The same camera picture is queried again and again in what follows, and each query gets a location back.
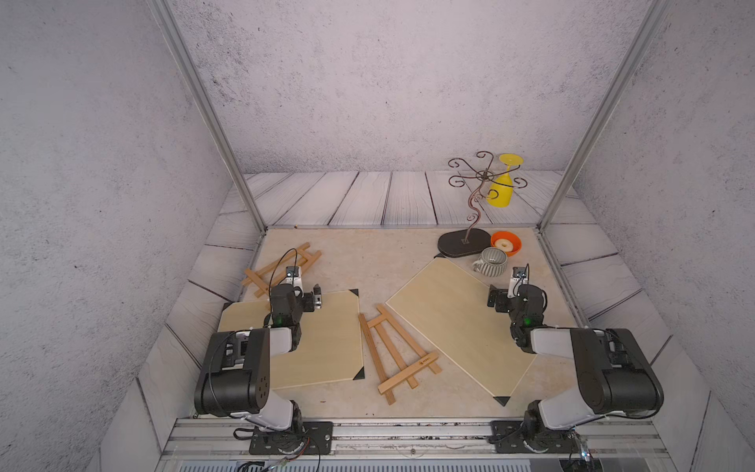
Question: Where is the light wooden canvas board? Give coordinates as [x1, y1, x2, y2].
[217, 288, 367, 391]
[387, 258, 535, 406]

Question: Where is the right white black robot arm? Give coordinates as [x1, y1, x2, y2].
[487, 284, 665, 454]

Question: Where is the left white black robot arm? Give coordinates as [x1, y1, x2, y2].
[194, 283, 322, 435]

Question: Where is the grey striped ceramic mug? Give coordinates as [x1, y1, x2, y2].
[472, 247, 508, 277]

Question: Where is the orange bowl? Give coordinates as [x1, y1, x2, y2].
[491, 231, 522, 257]

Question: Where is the brown metal scroll stand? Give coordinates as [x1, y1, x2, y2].
[438, 151, 505, 258]

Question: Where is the yellow plastic goblet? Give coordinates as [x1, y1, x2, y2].
[487, 153, 528, 208]

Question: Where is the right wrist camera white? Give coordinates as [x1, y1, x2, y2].
[511, 265, 529, 281]

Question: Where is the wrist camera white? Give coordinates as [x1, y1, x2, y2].
[284, 265, 302, 286]
[511, 265, 529, 281]

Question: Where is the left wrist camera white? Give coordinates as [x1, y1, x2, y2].
[284, 265, 302, 286]

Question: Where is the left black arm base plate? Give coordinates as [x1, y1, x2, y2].
[249, 421, 334, 456]

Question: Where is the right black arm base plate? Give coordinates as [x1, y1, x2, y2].
[488, 420, 578, 454]

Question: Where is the aluminium front rail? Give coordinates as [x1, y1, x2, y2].
[157, 418, 676, 471]

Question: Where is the left aluminium frame post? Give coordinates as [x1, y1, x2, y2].
[149, 0, 267, 234]

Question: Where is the aluminium frame post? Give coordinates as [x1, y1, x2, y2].
[537, 0, 672, 234]
[149, 0, 267, 234]

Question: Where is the right aluminium frame post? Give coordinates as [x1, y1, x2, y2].
[537, 0, 672, 234]

